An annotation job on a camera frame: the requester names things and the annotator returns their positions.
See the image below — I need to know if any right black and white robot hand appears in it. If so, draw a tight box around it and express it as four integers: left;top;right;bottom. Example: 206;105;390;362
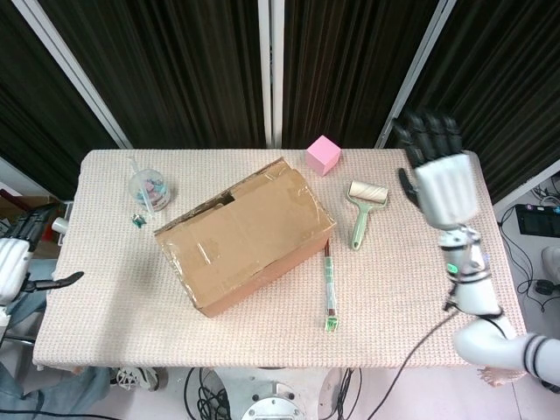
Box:
391;108;479;228

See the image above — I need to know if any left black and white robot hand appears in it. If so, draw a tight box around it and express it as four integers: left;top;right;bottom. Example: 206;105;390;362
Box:
0;205;85;307

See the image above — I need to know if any brown cardboard shipping box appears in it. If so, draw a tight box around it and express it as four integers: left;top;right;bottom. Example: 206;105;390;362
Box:
152;157;338;319

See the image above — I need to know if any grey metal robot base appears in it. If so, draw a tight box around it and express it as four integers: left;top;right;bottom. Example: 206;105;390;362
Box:
209;366;342;420

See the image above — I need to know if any beige waffle tablecloth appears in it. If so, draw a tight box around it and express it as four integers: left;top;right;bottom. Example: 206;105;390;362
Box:
32;148;535;389

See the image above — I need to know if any pink cube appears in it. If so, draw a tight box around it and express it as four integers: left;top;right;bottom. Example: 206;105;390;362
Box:
305;135;342;178

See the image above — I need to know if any blue jeans leg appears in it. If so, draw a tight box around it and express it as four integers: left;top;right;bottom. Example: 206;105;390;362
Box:
0;288;113;420

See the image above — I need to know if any dark fabric divider panel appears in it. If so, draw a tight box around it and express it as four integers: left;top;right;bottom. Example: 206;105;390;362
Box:
0;0;122;202
282;0;441;150
38;0;268;150
387;0;560;202

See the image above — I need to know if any green toothbrush pack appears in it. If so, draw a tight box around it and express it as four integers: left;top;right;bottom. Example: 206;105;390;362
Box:
321;238;341;333

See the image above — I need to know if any clear plastic pipette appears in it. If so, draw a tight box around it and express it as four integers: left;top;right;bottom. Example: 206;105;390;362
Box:
127;156;155;220

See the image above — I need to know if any clear jar of clips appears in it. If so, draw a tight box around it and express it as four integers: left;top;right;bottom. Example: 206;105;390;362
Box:
128;169;172;213

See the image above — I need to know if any white and black sneaker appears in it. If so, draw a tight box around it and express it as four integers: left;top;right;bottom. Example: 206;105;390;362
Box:
108;366;170;392

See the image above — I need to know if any green handled lint roller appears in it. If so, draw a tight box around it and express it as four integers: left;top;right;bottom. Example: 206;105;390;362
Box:
346;178;390;251

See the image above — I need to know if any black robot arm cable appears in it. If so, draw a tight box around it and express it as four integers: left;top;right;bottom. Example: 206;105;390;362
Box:
366;301;467;420

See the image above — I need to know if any black braided cable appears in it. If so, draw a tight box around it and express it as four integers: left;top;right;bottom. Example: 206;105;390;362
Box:
334;367;358;420

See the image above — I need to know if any black cable bundle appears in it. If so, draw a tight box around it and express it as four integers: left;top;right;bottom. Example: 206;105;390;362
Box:
183;367;233;420

